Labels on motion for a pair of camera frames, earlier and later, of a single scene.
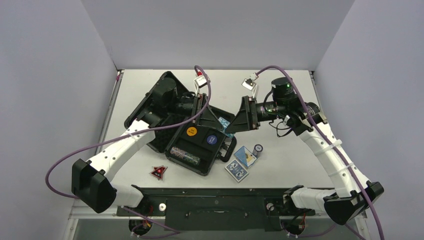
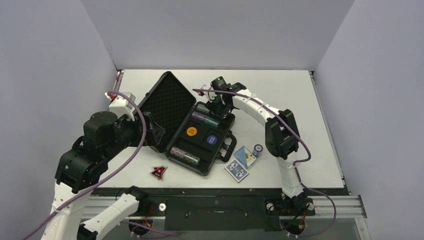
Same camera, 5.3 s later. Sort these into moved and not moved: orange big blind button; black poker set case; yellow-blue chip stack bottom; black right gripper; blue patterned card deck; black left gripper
Moved: black right gripper; black left gripper
Not moved: yellow-blue chip stack bottom; orange big blind button; black poker set case; blue patterned card deck
